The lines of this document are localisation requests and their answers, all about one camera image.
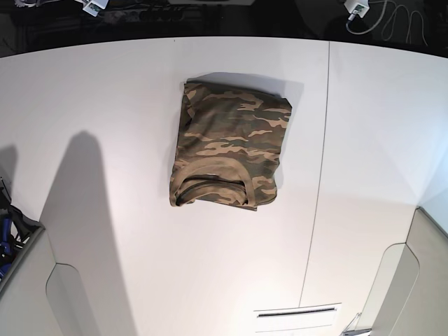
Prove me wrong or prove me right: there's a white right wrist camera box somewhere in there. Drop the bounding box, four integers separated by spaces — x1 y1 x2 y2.
81 0 109 17

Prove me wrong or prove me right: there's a black braided camera cable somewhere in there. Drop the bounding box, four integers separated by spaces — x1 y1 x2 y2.
345 0 391 36

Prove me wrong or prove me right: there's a camouflage T-shirt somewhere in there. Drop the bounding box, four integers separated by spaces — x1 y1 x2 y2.
169 80 292 211

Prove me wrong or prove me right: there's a blue black items bin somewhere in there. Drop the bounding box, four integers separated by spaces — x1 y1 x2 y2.
1 177 44 281

